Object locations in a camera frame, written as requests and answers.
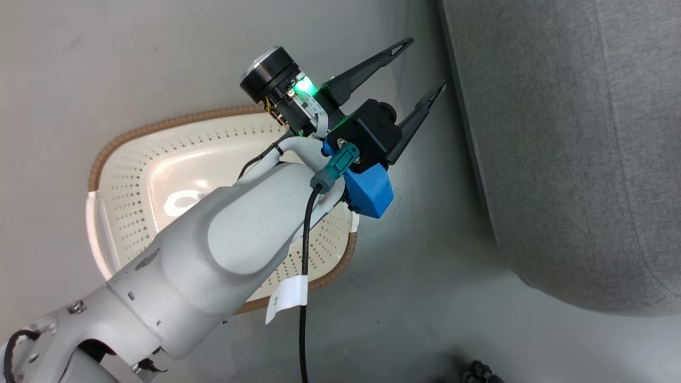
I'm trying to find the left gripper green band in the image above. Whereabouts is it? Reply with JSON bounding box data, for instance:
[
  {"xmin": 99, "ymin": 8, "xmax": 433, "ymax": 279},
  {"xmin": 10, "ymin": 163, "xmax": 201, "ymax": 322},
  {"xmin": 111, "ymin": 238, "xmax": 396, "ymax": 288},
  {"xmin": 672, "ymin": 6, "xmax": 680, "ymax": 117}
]
[{"xmin": 239, "ymin": 37, "xmax": 447, "ymax": 165}]

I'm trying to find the cream perforated laundry basket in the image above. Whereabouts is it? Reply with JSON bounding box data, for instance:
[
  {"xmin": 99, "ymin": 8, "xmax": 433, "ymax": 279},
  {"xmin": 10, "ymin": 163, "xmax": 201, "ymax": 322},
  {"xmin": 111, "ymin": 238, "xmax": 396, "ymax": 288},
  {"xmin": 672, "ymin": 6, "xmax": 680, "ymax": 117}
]
[{"xmin": 85, "ymin": 104, "xmax": 360, "ymax": 315}]

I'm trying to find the grey fabric sofa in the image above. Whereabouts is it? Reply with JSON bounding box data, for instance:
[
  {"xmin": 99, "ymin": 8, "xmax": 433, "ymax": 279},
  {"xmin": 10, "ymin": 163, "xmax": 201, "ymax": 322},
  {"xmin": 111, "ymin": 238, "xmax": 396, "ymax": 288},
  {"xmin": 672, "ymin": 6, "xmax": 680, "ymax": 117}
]
[{"xmin": 438, "ymin": 0, "xmax": 681, "ymax": 318}]

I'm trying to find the black ribbed object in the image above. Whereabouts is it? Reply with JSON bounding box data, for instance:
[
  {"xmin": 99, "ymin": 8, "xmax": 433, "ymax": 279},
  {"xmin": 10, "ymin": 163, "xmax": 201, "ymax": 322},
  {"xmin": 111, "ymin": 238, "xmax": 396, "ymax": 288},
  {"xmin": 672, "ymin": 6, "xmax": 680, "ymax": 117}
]
[{"xmin": 460, "ymin": 360, "xmax": 505, "ymax": 383}]

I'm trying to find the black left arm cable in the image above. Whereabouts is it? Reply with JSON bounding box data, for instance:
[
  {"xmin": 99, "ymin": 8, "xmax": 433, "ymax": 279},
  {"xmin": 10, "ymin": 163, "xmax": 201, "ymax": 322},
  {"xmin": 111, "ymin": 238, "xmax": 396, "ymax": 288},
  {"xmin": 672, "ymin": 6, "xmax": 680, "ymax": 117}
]
[{"xmin": 265, "ymin": 144, "xmax": 361, "ymax": 383}]

